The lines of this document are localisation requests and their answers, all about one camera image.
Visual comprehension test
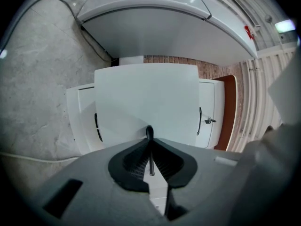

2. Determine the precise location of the white desk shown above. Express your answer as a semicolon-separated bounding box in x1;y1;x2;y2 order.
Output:
66;55;238;155

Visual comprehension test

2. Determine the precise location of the ceiling light panel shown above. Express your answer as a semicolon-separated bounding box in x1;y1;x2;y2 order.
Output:
274;19;297;34

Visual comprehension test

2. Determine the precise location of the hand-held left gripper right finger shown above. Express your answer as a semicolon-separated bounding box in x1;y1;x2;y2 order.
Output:
151;138;244;226

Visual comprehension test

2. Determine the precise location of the long white cable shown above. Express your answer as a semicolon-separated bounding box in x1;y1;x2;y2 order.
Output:
0;151;80;162

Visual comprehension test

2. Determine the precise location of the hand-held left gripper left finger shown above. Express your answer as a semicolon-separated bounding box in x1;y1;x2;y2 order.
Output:
22;138;166;226

